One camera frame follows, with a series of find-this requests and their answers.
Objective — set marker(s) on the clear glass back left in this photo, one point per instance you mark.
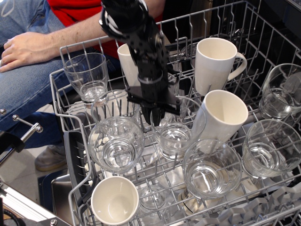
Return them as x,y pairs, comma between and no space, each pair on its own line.
88,75

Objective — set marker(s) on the clear glass front centre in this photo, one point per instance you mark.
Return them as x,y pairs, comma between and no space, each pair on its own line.
211,169

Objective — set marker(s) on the white cup bottom left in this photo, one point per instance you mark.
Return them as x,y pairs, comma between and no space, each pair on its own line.
115,201

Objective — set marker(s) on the person's bare forearm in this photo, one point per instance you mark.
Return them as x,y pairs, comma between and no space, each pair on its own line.
90,29

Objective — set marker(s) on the white mug back left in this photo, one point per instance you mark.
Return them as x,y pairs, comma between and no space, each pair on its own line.
128,66

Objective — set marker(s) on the clear glass cup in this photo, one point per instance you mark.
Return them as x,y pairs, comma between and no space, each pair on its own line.
176,133

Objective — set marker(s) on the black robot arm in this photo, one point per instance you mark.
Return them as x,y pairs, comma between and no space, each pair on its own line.
129,22

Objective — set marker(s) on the white tilted mug centre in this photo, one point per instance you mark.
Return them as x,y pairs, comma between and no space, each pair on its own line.
220,116

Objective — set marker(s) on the clear glass far right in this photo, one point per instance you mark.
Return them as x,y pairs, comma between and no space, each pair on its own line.
281,92

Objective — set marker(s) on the grey sneaker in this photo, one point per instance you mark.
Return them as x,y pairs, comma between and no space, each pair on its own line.
53,157

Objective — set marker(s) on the metal clamp with black handle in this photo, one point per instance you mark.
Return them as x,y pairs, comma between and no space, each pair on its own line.
10,144

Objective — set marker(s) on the clear glass front left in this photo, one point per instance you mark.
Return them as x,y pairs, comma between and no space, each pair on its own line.
116,144

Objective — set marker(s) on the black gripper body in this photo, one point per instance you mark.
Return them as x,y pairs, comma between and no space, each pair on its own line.
154,92

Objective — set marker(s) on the clear glass behind front-left glass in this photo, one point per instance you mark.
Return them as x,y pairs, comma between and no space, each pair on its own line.
112,104

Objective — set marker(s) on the person's bare hand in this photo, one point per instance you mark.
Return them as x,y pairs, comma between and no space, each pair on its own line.
27,49

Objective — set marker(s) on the white mug with handle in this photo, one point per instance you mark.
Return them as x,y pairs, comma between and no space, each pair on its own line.
217,61

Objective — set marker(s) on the grey wire dishwasher rack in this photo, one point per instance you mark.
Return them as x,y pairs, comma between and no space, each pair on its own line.
267,35

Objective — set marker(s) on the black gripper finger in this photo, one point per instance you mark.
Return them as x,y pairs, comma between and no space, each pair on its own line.
146,110
157,115

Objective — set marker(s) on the small clear glass bottom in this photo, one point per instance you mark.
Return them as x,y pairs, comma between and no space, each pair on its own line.
152,198

